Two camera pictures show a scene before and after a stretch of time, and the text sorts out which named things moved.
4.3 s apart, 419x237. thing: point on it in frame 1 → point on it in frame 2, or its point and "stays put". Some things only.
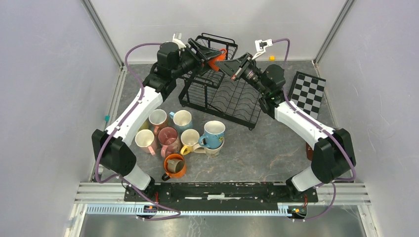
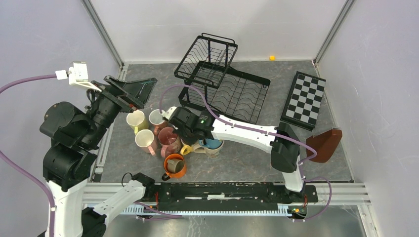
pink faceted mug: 146,140 stays put
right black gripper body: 252,74 → 185,135
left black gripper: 205,53 → 140,92
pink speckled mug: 168,136 stays put
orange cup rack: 168,174 stays put
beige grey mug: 175,165 stays put
